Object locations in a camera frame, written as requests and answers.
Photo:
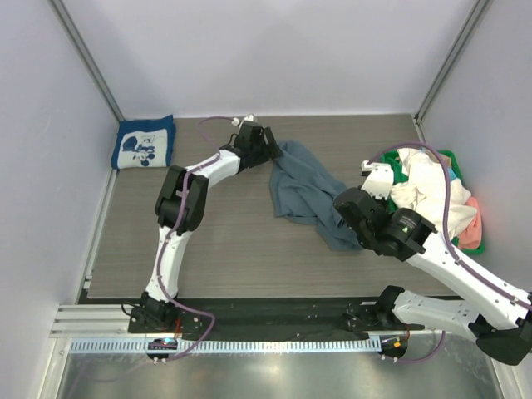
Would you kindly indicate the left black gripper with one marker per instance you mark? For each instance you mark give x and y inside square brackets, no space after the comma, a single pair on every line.
[268,152]

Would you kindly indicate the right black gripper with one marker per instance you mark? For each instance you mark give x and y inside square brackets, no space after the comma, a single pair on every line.
[382,202]

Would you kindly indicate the grey-blue t shirt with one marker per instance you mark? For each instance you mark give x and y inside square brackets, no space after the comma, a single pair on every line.
[303,191]

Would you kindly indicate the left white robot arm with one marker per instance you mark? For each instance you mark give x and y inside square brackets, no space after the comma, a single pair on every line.
[180,209]

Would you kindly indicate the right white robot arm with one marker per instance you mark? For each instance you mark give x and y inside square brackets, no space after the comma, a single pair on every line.
[491,313]

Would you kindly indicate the white t shirt in bin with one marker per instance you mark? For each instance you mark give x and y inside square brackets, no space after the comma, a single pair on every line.
[425,192]

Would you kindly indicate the green plastic bin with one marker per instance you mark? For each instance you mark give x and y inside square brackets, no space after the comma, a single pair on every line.
[419,185]

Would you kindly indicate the pink t shirt in bin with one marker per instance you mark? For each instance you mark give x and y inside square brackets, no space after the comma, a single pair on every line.
[471,237]

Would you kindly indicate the folded blue printed t shirt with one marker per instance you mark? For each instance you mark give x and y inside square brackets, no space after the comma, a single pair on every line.
[144,144]

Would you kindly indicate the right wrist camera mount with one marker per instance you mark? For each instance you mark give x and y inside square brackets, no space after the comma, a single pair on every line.
[379,179]

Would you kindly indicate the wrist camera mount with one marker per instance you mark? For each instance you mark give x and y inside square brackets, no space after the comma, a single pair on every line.
[237,122]
[379,179]

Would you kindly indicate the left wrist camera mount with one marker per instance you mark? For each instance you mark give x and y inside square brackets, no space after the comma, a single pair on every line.
[237,122]

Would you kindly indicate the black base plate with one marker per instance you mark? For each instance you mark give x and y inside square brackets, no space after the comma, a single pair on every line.
[264,319]

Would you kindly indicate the right aluminium frame post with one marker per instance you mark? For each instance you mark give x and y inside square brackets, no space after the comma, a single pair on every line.
[465,33]

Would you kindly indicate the aluminium frame post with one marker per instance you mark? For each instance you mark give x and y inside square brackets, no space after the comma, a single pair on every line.
[465,33]
[74,35]

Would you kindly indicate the left aluminium frame post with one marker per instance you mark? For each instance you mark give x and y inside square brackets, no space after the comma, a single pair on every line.
[74,35]

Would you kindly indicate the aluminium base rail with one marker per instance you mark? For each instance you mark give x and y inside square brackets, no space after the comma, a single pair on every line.
[100,320]

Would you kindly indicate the slotted cable duct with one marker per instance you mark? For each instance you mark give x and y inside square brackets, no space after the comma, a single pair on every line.
[146,345]

